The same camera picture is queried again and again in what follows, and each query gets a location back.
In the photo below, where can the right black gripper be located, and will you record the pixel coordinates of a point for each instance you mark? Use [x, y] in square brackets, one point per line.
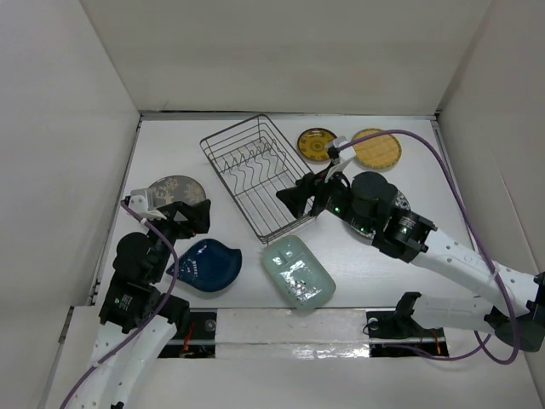
[295, 198]

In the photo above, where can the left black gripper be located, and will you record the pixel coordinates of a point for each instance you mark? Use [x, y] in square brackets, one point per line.
[196, 212]

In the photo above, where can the grey snowflake reindeer plate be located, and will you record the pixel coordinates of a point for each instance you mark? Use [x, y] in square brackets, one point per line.
[172, 189]

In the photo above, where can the yellow patterned round plate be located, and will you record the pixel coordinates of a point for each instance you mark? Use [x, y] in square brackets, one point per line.
[311, 144]

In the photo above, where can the dark blue leaf plate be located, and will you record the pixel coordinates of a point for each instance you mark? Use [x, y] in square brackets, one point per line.
[208, 266]

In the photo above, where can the woven bamboo round plate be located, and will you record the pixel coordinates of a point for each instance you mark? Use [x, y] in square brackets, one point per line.
[378, 153]

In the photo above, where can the pale green rectangular plate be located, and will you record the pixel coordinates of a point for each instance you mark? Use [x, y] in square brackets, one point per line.
[298, 274]

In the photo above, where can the blue white floral plate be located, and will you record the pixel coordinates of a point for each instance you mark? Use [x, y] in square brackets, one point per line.
[400, 201]

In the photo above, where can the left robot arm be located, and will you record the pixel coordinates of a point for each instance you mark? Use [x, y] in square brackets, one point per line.
[136, 319]

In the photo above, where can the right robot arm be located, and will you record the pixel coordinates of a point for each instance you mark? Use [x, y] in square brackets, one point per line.
[506, 303]

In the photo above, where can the grey wire dish rack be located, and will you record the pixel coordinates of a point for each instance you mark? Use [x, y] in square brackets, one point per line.
[254, 160]

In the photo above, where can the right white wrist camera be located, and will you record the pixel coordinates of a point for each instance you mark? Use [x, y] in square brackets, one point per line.
[341, 154]

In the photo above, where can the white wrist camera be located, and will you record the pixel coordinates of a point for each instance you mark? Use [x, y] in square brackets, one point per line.
[143, 203]
[341, 154]

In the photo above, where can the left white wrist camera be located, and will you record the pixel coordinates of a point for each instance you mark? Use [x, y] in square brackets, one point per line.
[143, 203]

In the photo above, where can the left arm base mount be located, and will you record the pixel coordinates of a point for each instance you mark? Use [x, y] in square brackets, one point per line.
[196, 340]

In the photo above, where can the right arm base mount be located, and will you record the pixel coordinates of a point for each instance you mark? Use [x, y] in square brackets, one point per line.
[394, 334]

